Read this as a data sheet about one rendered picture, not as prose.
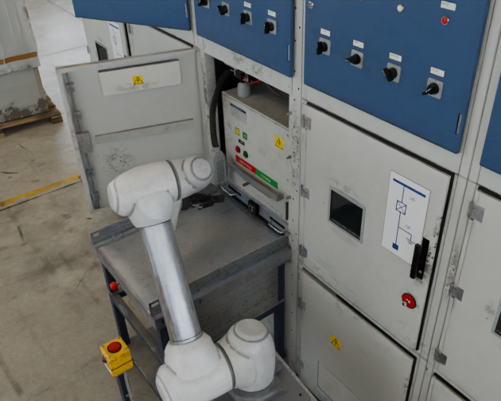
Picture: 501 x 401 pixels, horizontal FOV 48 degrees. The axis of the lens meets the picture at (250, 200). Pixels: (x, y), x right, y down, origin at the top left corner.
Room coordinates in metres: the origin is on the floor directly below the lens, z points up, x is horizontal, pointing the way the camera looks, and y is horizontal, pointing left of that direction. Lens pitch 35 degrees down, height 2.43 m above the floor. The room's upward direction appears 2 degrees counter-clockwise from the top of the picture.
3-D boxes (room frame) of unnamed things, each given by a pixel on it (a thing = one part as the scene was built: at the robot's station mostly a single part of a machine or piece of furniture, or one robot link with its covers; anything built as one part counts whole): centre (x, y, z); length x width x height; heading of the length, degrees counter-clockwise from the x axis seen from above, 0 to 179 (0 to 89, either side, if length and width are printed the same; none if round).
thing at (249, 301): (1.95, 0.28, 0.46); 0.64 x 0.58 x 0.66; 125
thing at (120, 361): (1.33, 0.50, 0.85); 0.08 x 0.08 x 0.10; 35
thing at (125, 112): (2.35, 0.49, 1.21); 0.63 x 0.07 x 0.74; 107
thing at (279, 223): (2.17, -0.04, 0.89); 0.54 x 0.05 x 0.06; 35
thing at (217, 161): (2.30, 0.15, 1.04); 0.08 x 0.05 x 0.17; 125
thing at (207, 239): (1.95, 0.28, 0.82); 0.68 x 0.62 x 0.06; 125
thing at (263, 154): (2.17, -0.03, 1.15); 0.48 x 0.01 x 0.48; 35
